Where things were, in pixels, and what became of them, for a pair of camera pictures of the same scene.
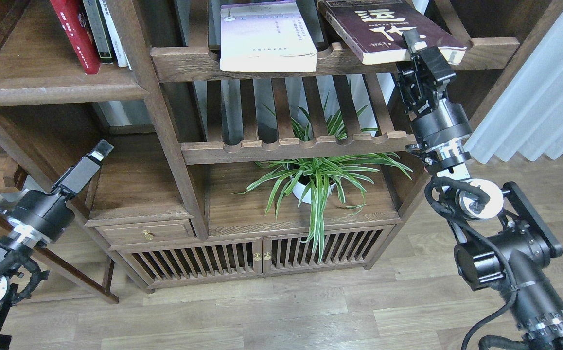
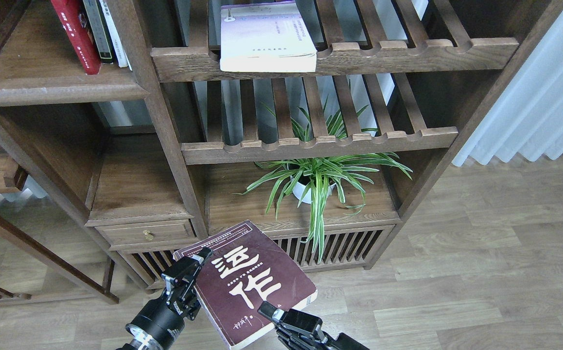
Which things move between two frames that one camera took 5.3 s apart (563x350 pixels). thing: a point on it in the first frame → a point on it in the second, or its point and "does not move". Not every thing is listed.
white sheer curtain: x=547 y=108 does not move
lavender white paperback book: x=270 y=37 does not move
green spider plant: x=312 y=174 does not move
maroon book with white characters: x=375 y=28 → x=246 y=270
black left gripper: x=47 y=214 → x=158 y=325
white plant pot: x=299 y=189 does not move
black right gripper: x=436 y=122 → x=296 y=330
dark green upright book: x=101 y=31 does not move
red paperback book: x=73 y=18 does not move
